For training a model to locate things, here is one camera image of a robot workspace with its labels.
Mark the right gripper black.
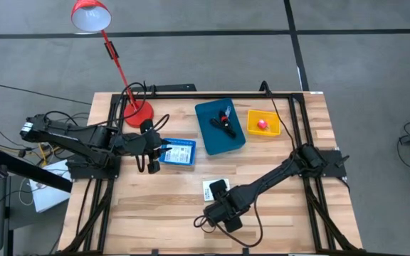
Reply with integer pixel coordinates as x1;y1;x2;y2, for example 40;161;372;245
203;178;249;234

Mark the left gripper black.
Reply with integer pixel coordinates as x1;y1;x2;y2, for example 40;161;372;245
125;131;174;176

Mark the teal plastic bin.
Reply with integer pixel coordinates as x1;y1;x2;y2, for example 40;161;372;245
194;97;247;156

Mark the blue perforated plastic basket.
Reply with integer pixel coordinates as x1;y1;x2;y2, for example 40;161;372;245
159;137;197;166

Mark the red desk lamp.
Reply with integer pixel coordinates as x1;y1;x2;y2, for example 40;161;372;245
70;0;155;128

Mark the black power strip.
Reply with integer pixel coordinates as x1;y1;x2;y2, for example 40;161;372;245
130;83;197;93

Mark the yellow perforated plastic basket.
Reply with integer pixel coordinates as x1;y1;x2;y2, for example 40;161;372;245
246;109;282;137

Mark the white cardboard box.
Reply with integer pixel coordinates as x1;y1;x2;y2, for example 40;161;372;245
28;159;71;213

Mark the black desk support bar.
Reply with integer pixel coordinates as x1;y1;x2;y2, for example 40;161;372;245
0;148;73;193

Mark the black right arm loop cable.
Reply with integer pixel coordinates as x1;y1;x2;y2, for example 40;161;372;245
193;197;265;249

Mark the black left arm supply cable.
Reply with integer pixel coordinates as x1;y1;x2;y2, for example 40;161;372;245
114;81;148;145

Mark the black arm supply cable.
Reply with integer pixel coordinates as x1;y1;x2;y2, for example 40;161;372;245
259;80;297;152
114;81;148;145

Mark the black aluminium table frame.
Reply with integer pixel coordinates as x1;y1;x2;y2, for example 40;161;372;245
62;91;366;255

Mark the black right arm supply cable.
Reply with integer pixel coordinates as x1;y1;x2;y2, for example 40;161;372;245
259;80;297;152

